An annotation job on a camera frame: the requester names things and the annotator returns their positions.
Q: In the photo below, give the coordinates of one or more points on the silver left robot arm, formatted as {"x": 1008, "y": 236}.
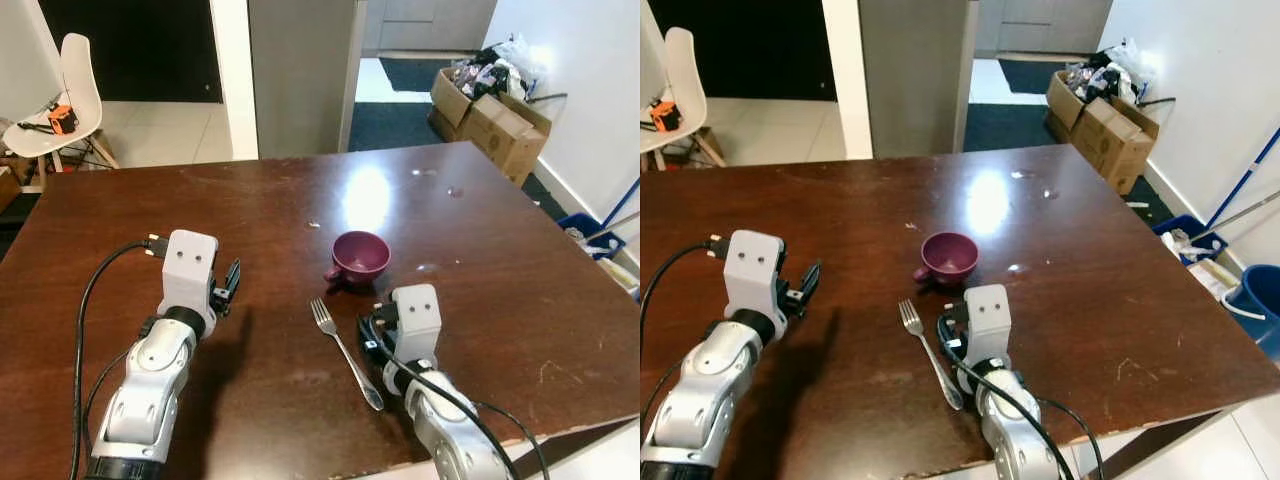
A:
{"x": 712, "y": 378}
{"x": 150, "y": 385}

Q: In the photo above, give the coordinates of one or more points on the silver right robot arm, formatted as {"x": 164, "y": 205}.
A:
{"x": 1015, "y": 432}
{"x": 452, "y": 437}

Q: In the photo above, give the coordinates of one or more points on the silver metal fork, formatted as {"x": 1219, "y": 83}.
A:
{"x": 345, "y": 352}
{"x": 930, "y": 352}

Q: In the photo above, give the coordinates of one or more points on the purple cup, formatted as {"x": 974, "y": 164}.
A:
{"x": 362, "y": 262}
{"x": 950, "y": 262}

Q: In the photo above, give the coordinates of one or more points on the orange and black device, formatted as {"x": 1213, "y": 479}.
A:
{"x": 62, "y": 119}
{"x": 664, "y": 116}

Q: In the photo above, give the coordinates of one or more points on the blue plastic bin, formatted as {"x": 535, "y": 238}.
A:
{"x": 580, "y": 222}
{"x": 1180, "y": 224}

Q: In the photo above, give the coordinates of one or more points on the closed cardboard box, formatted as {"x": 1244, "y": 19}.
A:
{"x": 505, "y": 135}
{"x": 1112, "y": 142}

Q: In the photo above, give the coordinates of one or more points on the open cardboard box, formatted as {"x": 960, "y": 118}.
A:
{"x": 450, "y": 103}
{"x": 1063, "y": 105}

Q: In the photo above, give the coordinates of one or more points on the white chair with wooden legs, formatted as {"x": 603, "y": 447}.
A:
{"x": 78, "y": 80}
{"x": 685, "y": 75}

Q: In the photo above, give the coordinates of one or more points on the dark floor mat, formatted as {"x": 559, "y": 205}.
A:
{"x": 1030, "y": 75}
{"x": 410, "y": 72}

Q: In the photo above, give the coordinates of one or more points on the pile of dark clutter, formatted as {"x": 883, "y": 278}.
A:
{"x": 1095, "y": 78}
{"x": 485, "y": 75}

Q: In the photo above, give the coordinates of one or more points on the white plastic bag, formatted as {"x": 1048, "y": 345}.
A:
{"x": 520, "y": 58}
{"x": 1135, "y": 62}

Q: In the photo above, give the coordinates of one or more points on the blue bucket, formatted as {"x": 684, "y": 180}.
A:
{"x": 1258, "y": 305}

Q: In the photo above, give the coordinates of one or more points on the grey cabinets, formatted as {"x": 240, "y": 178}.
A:
{"x": 430, "y": 25}
{"x": 1040, "y": 25}

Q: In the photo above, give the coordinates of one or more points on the silver broom stick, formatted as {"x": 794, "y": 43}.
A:
{"x": 1250, "y": 212}

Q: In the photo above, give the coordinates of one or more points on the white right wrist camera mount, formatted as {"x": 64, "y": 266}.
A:
{"x": 988, "y": 320}
{"x": 417, "y": 318}

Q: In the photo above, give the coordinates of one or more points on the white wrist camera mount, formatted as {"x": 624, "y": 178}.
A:
{"x": 188, "y": 265}
{"x": 752, "y": 268}
{"x": 417, "y": 318}
{"x": 988, "y": 320}

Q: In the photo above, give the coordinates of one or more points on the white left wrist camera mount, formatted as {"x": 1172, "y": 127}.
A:
{"x": 752, "y": 268}
{"x": 188, "y": 265}

